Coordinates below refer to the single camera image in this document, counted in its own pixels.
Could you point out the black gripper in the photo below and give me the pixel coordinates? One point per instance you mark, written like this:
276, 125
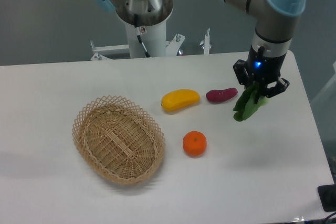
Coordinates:
258, 68

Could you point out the green leafy vegetable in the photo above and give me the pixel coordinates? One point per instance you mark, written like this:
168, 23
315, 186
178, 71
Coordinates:
249, 103

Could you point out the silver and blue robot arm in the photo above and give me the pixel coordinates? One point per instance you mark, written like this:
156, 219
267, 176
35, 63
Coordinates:
276, 24

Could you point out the purple sweet potato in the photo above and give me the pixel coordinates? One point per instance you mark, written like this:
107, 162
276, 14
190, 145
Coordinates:
219, 96

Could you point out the yellow mango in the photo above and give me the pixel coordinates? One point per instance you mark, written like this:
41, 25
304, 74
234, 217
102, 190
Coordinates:
179, 99

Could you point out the orange tangerine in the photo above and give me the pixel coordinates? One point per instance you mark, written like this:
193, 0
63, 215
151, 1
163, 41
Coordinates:
194, 143

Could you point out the black device at table edge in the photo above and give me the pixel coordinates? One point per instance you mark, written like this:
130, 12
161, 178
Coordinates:
327, 197

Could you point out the woven wicker basket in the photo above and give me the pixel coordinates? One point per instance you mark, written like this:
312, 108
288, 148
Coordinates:
119, 140

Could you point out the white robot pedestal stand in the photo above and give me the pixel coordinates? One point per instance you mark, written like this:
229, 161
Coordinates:
145, 25

